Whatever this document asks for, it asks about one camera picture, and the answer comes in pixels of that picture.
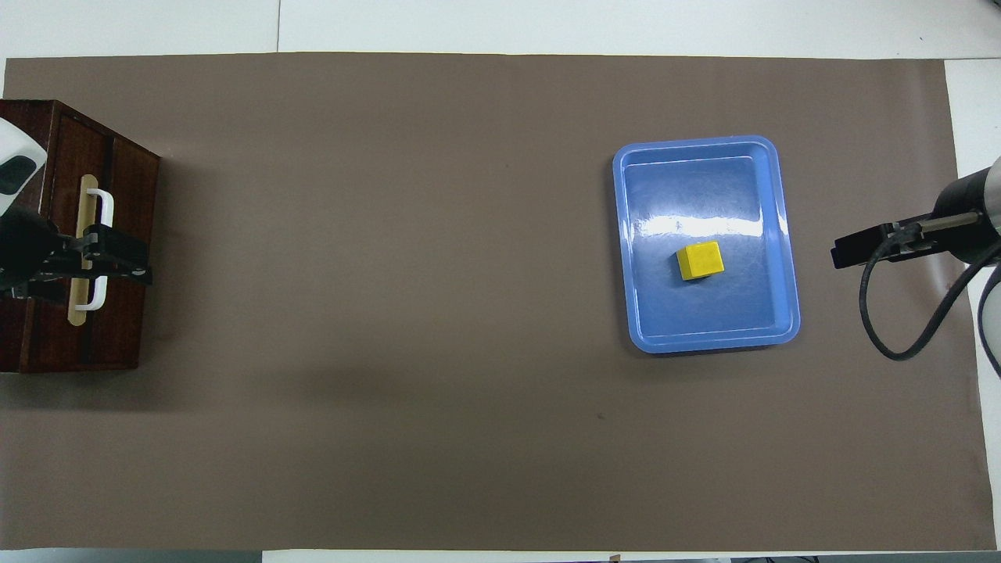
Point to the yellow cube block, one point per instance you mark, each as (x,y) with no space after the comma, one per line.
(699,260)

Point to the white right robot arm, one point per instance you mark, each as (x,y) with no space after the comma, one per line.
(995,203)

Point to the blue plastic tray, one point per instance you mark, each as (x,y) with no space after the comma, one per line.
(735,313)

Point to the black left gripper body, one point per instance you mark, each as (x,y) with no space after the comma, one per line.
(27,250)

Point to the brown table mat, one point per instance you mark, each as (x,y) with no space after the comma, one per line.
(438,313)

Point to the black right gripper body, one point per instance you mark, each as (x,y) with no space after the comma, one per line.
(962,211)

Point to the dark wooden drawer cabinet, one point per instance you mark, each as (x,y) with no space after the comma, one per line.
(23,332)

